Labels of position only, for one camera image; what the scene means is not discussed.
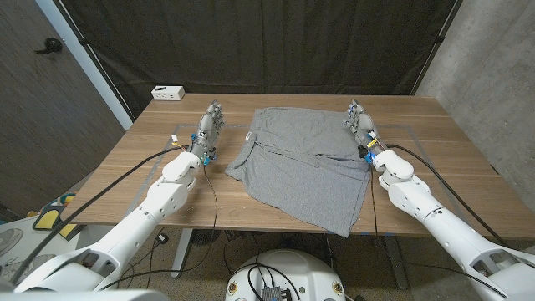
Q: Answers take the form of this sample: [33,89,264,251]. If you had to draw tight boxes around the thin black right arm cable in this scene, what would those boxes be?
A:
[369,163,507,298]

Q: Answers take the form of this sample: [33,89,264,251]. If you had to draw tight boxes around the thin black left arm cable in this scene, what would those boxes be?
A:
[99,163,219,290]

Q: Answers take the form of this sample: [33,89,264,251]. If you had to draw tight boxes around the black backdrop stand pole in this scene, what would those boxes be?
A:
[55,0,136,122]
[411,0,464,96]

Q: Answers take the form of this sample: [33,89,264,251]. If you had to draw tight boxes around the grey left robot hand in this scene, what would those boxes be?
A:
[190,99,227,166]

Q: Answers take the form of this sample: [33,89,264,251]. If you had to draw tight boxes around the white door frame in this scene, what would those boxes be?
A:
[35,0,135,130]

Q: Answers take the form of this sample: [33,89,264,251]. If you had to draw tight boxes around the white table leg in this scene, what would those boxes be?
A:
[170,227,194,279]

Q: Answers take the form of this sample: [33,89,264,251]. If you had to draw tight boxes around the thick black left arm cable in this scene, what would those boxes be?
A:
[8,145,190,286]

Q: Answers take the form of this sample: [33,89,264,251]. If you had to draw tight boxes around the black door handle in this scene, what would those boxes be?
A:
[33,37,64,55]

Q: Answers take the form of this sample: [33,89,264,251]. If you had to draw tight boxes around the white power strip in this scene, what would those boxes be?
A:
[150,85,186,102]

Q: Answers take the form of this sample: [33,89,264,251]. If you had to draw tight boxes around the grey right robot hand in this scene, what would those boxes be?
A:
[343,99,386,163]

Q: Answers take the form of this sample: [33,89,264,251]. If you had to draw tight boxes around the white floor platform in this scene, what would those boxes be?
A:
[0,217,108,293]

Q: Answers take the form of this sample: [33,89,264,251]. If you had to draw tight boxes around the grey sneaker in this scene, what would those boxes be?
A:
[0,227,24,257]
[0,253,56,282]

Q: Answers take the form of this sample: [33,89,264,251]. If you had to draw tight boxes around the grey torso electronics box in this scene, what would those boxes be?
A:
[261,286,293,301]

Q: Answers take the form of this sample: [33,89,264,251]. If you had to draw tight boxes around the black backdrop curtain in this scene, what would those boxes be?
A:
[53,0,463,120]

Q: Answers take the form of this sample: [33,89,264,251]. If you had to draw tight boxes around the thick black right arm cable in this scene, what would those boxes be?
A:
[385,143,507,248]

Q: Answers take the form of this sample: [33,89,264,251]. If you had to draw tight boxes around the gray shorts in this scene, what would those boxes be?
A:
[224,106,373,238]

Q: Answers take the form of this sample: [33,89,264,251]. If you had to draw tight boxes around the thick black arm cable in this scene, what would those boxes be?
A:
[8,145,190,286]
[385,143,507,248]

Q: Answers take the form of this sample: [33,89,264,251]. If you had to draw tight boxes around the grey table leg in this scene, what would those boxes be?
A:
[382,236,410,290]

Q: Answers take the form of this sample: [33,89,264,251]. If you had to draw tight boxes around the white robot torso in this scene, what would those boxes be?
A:
[224,248,347,301]

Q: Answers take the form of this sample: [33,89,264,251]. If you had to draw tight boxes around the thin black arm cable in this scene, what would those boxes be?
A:
[99,163,219,290]
[369,163,507,298]

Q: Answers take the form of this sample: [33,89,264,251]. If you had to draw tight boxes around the dark wooden door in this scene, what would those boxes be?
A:
[0,0,126,218]

